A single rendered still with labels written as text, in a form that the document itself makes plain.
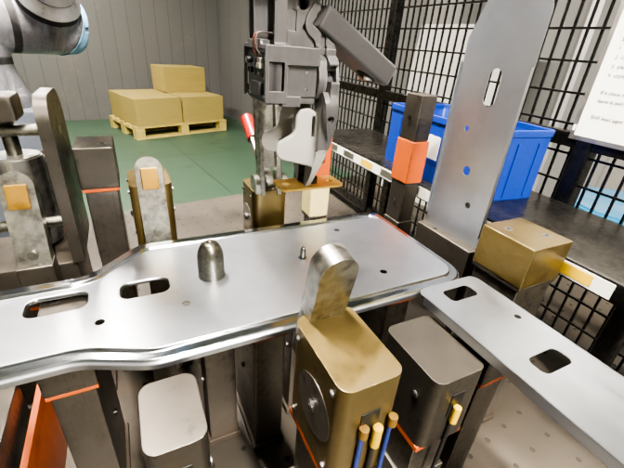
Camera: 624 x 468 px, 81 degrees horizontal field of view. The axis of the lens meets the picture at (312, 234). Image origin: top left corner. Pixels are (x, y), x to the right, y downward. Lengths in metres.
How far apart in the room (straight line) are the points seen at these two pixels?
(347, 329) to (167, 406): 0.16
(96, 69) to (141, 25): 0.95
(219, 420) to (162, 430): 0.30
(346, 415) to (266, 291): 0.19
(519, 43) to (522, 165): 0.27
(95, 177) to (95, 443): 0.34
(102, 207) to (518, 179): 0.71
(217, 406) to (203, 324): 0.23
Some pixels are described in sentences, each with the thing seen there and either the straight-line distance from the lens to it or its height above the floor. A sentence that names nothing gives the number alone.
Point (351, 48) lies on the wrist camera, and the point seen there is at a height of 1.26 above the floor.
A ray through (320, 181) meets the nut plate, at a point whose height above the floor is 1.11.
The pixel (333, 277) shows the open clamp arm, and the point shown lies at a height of 1.10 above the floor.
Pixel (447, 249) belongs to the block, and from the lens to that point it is 0.64.
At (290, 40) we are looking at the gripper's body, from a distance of 0.41.
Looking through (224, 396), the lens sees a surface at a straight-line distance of 0.60.
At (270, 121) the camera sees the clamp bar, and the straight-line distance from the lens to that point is 0.59.
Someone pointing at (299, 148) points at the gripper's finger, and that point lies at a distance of 0.42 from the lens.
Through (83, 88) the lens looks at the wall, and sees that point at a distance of 6.79.
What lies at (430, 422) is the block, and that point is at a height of 0.92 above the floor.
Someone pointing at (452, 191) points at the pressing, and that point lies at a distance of 0.64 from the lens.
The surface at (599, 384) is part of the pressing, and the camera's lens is 0.46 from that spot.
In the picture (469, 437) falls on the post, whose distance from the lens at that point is 0.60.
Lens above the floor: 1.26
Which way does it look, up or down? 27 degrees down
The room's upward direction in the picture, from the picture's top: 5 degrees clockwise
